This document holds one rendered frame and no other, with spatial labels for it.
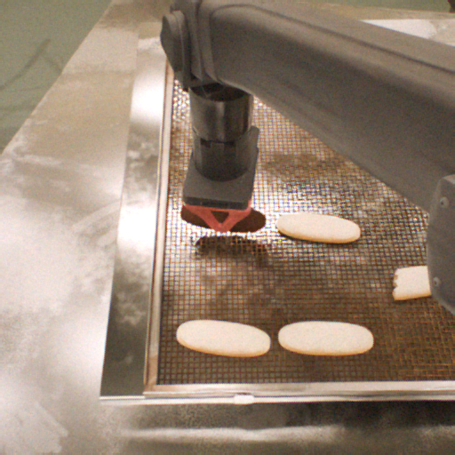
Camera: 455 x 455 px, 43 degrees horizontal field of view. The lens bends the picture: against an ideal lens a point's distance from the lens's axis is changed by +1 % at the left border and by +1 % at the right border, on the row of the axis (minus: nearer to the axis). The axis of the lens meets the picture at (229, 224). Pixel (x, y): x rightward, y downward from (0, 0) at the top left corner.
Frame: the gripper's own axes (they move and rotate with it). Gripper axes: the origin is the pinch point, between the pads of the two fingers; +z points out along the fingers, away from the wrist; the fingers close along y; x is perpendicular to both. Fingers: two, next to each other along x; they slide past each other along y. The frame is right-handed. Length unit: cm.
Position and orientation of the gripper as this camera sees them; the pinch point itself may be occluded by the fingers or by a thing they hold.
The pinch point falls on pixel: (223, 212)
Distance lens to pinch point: 65.9
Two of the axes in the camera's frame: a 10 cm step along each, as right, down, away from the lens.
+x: 9.9, 1.1, -0.8
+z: 0.0, 5.7, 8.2
